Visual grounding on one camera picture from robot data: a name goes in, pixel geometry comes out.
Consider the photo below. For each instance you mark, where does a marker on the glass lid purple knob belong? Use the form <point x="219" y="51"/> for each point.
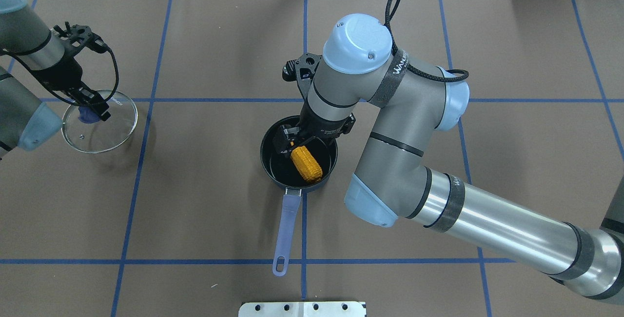
<point x="85" y="132"/>

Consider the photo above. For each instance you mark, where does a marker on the dark blue saucepan purple handle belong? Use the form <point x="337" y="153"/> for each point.
<point x="282" y="172"/>

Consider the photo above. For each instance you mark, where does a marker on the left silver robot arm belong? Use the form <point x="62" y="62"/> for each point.
<point x="49" y="56"/>

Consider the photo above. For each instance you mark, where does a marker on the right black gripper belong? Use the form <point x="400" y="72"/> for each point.
<point x="322" y="127"/>

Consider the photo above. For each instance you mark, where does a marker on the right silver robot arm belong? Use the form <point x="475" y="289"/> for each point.
<point x="390" y="182"/>

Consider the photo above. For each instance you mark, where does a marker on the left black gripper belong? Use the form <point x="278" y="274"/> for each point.
<point x="62" y="74"/>

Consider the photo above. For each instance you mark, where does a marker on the yellow plastic corn cob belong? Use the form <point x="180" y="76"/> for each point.
<point x="306" y="165"/>

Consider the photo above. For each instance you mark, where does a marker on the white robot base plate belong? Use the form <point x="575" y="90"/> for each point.
<point x="304" y="309"/>

